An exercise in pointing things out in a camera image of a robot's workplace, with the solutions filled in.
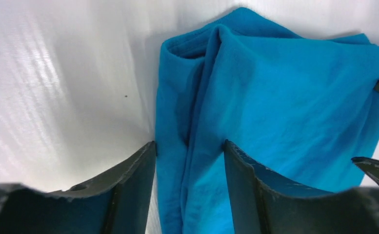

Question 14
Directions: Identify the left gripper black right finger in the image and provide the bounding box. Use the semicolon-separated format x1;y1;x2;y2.
223;140;379;234

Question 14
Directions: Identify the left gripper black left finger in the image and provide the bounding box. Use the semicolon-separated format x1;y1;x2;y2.
0;142;156;234

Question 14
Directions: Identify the blue t-shirt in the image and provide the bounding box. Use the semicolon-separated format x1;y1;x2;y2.
155;8;379;234

